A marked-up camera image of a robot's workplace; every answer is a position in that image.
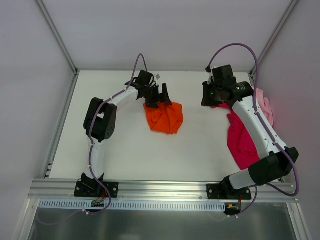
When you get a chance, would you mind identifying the orange t shirt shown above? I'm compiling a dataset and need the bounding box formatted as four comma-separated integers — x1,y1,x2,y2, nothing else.
143,102,184,135

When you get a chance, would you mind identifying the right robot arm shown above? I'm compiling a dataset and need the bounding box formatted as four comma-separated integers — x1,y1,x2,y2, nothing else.
201,65,299,199

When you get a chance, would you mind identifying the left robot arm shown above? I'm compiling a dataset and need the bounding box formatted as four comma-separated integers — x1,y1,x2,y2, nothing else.
74,70,173,198

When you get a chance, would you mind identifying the light pink t shirt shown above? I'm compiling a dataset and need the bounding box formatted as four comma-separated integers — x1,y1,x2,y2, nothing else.
256,88,274,126

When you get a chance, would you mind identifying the magenta t shirt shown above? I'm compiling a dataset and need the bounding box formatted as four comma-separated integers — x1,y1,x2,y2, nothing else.
212,103,260,170

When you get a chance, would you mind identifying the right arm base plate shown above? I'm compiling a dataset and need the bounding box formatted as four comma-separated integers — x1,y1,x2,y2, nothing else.
206,183,252,201

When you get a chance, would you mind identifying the right aluminium frame post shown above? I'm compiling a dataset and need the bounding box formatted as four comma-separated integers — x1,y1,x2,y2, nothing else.
248,0,301,76

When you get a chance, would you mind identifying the aluminium frame post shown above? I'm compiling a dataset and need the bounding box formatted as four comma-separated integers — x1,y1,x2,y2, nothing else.
34,0,78,75
248,0,301,76

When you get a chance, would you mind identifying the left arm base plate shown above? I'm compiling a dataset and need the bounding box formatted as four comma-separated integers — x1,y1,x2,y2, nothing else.
73,181,119,198

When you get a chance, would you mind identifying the left aluminium frame post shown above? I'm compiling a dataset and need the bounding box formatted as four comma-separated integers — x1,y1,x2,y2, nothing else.
34,0,78,75

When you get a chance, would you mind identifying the white slotted cable duct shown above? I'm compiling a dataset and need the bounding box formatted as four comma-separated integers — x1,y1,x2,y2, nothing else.
38,199,226,212

